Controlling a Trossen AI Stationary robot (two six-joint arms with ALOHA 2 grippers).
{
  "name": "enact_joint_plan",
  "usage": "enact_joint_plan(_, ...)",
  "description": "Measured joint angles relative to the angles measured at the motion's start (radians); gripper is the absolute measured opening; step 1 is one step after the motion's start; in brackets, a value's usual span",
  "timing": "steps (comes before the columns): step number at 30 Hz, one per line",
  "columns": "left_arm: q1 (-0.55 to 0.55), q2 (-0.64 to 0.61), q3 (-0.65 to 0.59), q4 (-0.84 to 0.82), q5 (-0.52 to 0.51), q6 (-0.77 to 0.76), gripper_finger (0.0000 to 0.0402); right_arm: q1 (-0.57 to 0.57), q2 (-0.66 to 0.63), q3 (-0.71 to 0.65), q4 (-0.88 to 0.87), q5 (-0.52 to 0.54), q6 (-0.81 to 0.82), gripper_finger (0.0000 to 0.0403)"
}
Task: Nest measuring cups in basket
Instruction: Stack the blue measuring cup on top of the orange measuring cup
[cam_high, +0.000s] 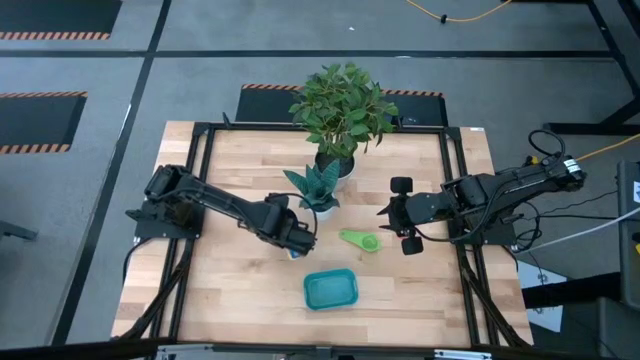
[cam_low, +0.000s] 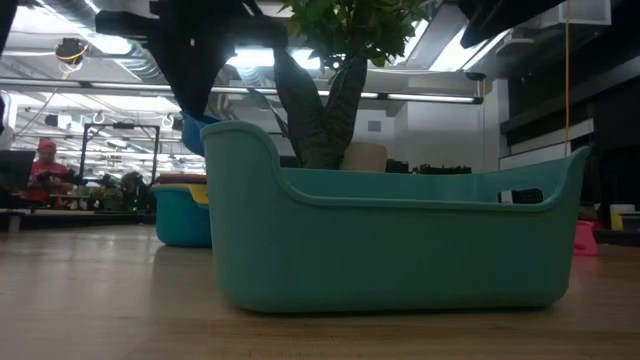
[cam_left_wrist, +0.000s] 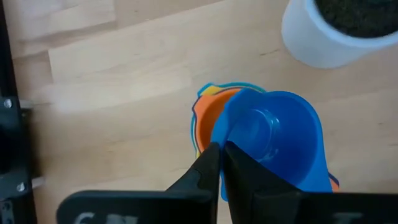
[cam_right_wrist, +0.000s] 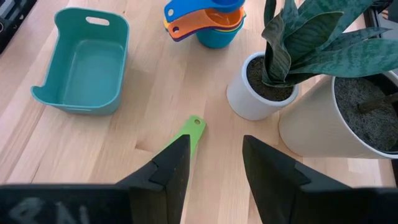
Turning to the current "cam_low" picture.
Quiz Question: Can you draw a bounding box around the green snake plant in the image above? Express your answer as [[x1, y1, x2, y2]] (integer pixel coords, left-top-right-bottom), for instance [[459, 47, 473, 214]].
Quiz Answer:
[[247, 47, 370, 172]]

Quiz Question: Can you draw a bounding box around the hanging cable reel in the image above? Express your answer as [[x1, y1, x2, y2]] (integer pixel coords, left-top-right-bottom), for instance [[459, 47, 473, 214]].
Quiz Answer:
[[53, 36, 91, 67]]

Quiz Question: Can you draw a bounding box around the black background frame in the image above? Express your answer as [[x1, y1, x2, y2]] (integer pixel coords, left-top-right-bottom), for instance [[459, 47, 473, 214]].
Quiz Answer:
[[78, 121, 162, 184]]

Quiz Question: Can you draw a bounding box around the yellow measuring cup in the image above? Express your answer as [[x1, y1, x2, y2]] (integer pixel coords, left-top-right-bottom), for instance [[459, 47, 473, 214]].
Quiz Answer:
[[153, 182, 211, 206]]

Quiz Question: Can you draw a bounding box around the person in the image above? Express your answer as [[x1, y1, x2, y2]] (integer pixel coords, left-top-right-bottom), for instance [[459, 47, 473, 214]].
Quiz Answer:
[[24, 139, 72, 207]]

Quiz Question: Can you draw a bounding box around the purple measuring cup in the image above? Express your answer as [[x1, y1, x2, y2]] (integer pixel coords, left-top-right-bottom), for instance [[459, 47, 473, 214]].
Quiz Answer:
[[155, 177, 208, 186]]

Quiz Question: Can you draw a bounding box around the black aluminium table frame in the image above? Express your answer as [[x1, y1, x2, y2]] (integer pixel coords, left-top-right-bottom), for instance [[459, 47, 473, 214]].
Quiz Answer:
[[0, 208, 640, 247]]

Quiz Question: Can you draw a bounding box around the red measuring cup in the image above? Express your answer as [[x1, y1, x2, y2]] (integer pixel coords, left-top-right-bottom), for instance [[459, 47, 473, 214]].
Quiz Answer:
[[573, 219, 600, 258]]

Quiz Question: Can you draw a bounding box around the teal plastic basket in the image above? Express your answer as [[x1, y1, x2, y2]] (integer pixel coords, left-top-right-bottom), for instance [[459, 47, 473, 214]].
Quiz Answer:
[[199, 119, 593, 315]]

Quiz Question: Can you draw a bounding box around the black monitor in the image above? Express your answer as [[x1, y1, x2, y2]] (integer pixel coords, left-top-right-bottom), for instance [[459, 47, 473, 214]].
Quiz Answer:
[[0, 149, 38, 194]]

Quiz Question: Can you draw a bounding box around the teal measuring cup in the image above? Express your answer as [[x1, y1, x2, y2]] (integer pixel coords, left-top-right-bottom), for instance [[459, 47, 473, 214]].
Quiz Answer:
[[151, 184, 213, 249]]

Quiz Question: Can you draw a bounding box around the long ceiling light bar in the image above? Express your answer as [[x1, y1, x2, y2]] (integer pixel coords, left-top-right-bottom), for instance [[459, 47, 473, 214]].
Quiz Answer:
[[0, 77, 485, 106]]

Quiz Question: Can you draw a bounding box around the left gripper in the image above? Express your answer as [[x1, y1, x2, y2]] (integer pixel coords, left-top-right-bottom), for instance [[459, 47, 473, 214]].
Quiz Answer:
[[93, 0, 290, 122]]

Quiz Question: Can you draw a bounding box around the blue measuring cup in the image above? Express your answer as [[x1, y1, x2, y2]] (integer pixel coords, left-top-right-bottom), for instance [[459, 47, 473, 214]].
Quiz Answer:
[[180, 111, 223, 158]]

